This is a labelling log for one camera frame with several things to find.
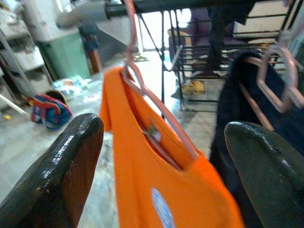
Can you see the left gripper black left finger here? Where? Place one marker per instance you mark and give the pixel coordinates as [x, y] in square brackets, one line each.
[47, 178]

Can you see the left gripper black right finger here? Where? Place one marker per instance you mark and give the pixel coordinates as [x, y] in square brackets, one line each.
[273, 180]

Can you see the pink plastic hanger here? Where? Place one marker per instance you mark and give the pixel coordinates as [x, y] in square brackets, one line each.
[291, 69]
[143, 88]

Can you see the red and blue bag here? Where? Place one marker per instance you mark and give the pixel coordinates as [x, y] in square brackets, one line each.
[52, 111]

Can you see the dark navy shirt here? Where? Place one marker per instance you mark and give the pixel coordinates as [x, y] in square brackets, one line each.
[237, 107]

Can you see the orange t-shirt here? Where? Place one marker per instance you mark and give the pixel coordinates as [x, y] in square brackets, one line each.
[142, 178]

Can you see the white printed plastic bag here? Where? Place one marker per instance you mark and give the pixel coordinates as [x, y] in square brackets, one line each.
[71, 85]

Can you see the yellow cloth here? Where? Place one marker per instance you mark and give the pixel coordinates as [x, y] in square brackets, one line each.
[193, 87]

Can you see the purple armchair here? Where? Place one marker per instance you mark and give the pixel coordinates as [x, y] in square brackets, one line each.
[202, 38]

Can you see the black metal drying rack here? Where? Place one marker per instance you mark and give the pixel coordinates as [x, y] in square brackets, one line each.
[154, 3]

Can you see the brown wooden post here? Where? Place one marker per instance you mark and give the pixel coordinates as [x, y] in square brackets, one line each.
[95, 60]

